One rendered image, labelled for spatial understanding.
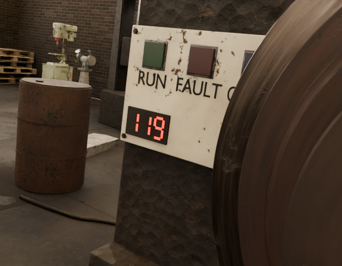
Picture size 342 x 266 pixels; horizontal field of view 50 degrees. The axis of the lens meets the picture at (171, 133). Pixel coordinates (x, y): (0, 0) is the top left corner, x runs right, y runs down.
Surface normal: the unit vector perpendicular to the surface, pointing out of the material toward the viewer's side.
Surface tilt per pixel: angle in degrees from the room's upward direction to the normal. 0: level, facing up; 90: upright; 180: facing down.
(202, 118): 90
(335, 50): 90
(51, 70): 90
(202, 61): 90
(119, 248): 0
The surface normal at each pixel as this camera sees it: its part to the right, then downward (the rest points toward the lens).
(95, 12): -0.57, 0.09
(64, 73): 0.81, 0.22
